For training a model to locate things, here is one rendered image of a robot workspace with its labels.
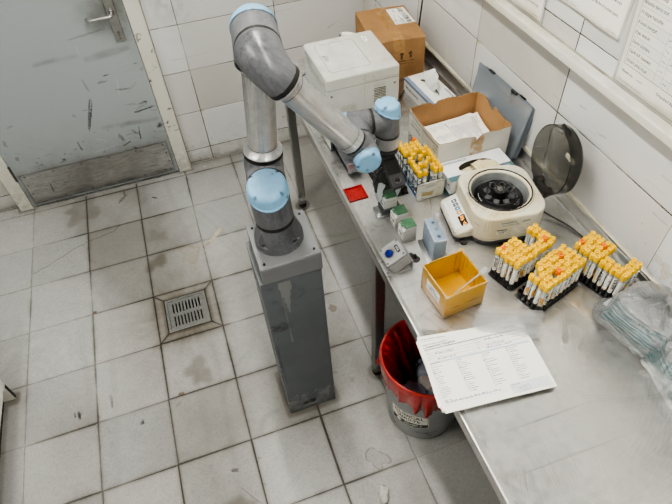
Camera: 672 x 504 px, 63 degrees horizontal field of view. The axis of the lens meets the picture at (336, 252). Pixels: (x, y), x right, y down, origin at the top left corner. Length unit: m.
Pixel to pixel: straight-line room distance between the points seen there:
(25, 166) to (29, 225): 0.34
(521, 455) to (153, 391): 1.69
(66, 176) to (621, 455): 3.08
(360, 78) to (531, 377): 1.13
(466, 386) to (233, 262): 1.77
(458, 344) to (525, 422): 0.25
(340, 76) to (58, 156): 1.99
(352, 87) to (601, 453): 1.35
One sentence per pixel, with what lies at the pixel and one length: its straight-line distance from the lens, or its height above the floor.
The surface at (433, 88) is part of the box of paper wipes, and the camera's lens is 2.35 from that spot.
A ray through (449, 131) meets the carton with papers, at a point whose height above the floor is 0.94.
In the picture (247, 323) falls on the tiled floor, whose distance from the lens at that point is 2.70.
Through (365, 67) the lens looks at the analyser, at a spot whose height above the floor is 1.17.
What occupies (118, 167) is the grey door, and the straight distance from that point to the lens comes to 3.55.
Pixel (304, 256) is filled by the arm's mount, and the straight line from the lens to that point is 1.64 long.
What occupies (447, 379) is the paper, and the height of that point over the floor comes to 0.89.
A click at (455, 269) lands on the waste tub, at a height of 0.90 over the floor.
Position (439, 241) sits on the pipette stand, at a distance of 1.65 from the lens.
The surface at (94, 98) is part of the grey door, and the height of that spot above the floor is 0.60.
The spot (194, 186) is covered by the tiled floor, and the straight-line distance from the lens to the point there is 3.46.
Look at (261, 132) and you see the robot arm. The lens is 1.55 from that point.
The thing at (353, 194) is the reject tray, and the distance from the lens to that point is 1.93.
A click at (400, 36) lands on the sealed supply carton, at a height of 1.06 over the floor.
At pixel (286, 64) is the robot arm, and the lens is 1.32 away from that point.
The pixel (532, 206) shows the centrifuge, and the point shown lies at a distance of 1.79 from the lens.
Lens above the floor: 2.17
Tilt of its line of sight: 48 degrees down
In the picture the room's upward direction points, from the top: 4 degrees counter-clockwise
